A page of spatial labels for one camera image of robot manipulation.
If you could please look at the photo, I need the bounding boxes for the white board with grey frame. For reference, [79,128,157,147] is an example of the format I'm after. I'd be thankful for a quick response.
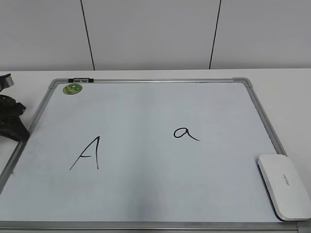
[0,78,311,233]

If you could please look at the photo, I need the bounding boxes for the white board eraser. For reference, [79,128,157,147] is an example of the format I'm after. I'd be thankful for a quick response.
[258,154,311,221]

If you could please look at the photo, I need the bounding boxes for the round green magnet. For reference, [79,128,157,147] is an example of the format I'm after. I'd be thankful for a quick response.
[63,83,83,95]

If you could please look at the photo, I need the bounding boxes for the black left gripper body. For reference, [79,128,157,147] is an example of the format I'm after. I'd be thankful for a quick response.
[0,95,30,141]

